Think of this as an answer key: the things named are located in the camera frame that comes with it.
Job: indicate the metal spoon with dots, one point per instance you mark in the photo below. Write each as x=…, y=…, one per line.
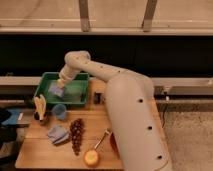
x=107, y=132

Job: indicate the dark grape bunch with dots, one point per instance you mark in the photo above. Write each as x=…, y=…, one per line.
x=76, y=131

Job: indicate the blue object at left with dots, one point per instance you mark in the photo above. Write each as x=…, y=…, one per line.
x=15, y=117

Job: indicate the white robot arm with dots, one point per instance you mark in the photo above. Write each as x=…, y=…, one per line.
x=127, y=97

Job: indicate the green plastic tray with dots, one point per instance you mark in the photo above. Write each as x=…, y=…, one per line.
x=75, y=92

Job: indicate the banana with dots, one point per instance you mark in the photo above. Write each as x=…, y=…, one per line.
x=40, y=104

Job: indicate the yellow apple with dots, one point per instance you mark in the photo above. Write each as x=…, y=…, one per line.
x=91, y=158

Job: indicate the blue folded cloth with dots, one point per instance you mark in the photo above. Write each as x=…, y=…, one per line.
x=57, y=134

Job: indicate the red bowl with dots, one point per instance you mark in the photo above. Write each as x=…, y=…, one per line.
x=114, y=145

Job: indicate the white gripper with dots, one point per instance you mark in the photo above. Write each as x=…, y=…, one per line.
x=66, y=74

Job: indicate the small blue cup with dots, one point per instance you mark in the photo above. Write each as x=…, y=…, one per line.
x=59, y=111

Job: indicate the blue grey sponge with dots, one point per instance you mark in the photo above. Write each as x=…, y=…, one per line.
x=55, y=90

